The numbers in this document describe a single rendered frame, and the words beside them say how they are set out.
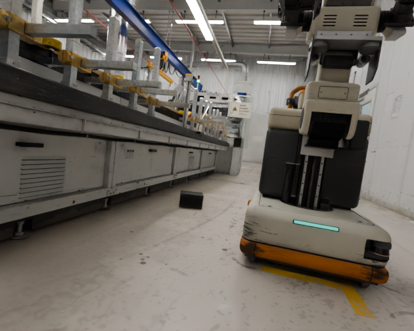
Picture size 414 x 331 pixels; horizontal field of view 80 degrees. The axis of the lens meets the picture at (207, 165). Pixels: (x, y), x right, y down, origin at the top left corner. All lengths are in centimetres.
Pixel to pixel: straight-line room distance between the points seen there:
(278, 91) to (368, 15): 1081
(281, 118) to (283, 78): 1079
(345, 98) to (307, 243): 67
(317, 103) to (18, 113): 116
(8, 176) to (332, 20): 158
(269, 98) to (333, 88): 1078
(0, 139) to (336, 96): 144
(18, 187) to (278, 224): 119
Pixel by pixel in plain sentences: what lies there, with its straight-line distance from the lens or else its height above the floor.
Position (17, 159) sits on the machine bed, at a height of 37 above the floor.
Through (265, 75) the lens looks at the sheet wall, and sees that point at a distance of 1231.
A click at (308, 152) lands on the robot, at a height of 57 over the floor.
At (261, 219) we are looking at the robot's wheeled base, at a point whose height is 23.
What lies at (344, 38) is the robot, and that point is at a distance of 124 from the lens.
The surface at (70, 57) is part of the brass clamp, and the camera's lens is 119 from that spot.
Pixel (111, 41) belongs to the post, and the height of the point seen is 99.
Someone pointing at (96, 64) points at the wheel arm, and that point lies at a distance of 119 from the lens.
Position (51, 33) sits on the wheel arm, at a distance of 100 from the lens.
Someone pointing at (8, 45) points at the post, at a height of 76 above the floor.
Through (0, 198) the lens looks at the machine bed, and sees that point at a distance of 137.
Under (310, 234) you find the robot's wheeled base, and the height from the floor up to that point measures 21.
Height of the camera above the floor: 52
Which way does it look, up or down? 4 degrees down
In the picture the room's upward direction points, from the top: 7 degrees clockwise
